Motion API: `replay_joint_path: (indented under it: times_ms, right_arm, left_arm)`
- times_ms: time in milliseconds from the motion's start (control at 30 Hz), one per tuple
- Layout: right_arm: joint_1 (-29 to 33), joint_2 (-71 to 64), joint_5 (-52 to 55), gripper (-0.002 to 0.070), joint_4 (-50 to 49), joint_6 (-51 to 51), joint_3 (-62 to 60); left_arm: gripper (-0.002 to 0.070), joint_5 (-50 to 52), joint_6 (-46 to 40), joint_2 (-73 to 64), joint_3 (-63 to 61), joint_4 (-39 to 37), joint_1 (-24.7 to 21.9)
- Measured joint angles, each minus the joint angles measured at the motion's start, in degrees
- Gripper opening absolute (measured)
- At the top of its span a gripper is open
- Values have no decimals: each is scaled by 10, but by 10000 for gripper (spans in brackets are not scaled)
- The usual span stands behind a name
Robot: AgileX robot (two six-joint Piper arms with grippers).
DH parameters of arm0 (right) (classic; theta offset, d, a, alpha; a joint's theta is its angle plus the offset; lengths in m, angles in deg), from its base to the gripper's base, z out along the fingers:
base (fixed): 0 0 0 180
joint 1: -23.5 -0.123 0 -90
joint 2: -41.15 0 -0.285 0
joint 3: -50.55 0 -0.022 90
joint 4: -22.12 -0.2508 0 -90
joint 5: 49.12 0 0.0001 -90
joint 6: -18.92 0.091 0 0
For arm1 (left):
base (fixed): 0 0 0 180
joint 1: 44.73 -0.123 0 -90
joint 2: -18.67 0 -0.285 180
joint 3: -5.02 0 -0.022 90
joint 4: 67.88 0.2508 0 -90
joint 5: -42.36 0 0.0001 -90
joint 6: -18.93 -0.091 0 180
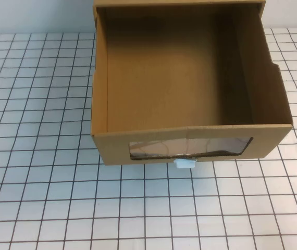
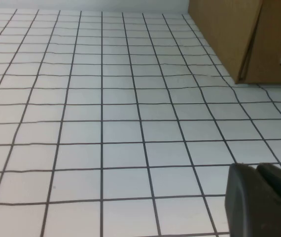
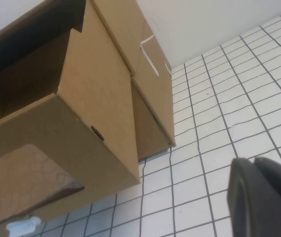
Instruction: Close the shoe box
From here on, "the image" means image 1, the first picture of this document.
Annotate white grid-patterned tablecloth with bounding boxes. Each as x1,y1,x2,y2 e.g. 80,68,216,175
0,26,297,250

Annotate cardboard shoe box drawer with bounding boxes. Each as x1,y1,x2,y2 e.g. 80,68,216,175
90,5,294,167

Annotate white plastic drawer handle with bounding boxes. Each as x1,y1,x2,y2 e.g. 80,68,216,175
174,158,197,170

